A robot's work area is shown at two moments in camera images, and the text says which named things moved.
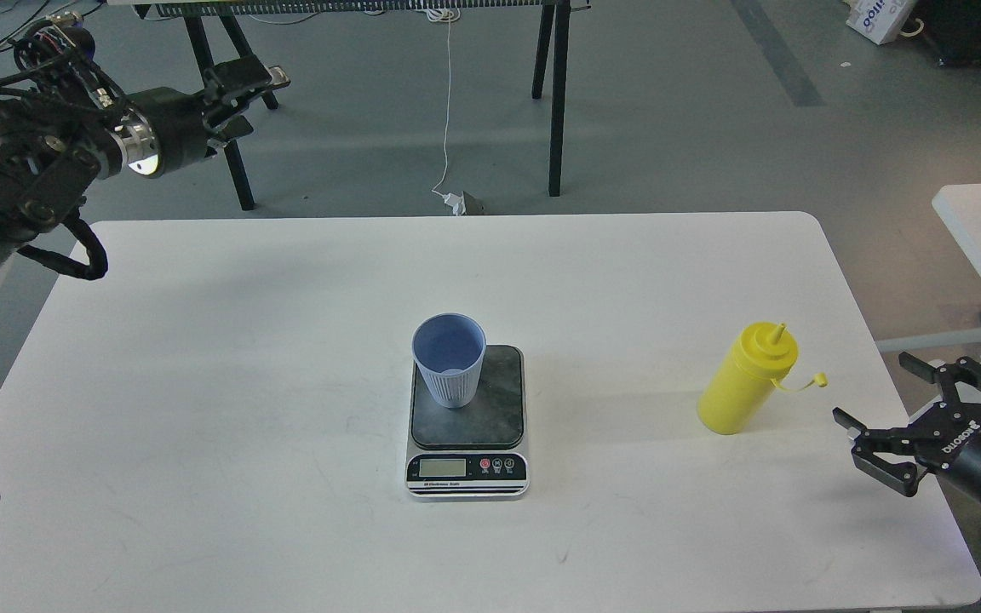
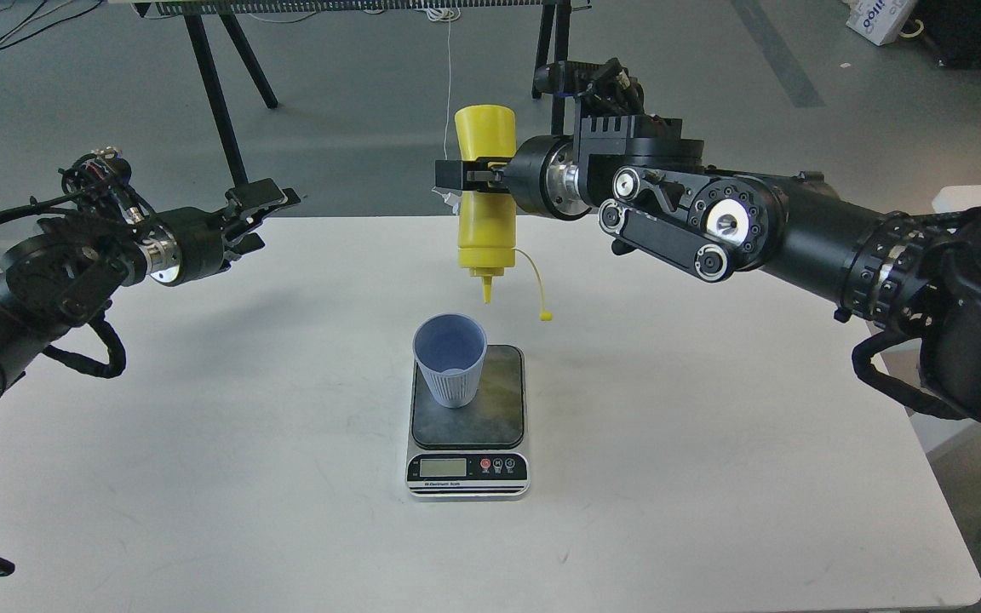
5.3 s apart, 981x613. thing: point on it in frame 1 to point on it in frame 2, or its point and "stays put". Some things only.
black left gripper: x=160 y=130 to x=186 y=245
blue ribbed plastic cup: x=450 y=348 stays put
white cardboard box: x=880 y=20 stays put
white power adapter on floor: x=456 y=200 stays put
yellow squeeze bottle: x=740 y=382 to x=487 y=220
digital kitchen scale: x=478 y=450 stays put
